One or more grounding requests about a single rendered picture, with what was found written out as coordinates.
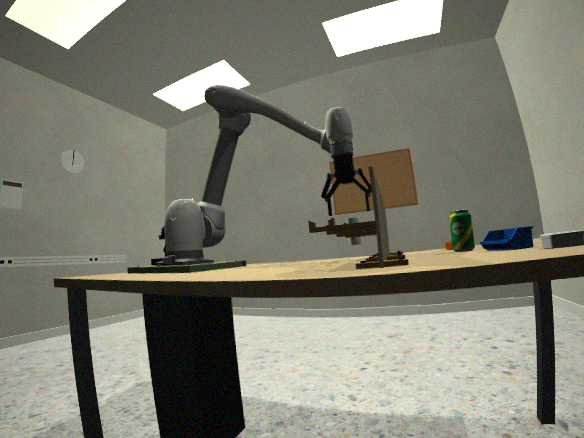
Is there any green drink can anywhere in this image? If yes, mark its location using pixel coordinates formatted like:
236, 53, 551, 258
449, 210, 475, 252

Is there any blue plastic bin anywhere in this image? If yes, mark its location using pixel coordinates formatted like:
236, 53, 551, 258
480, 226, 533, 251

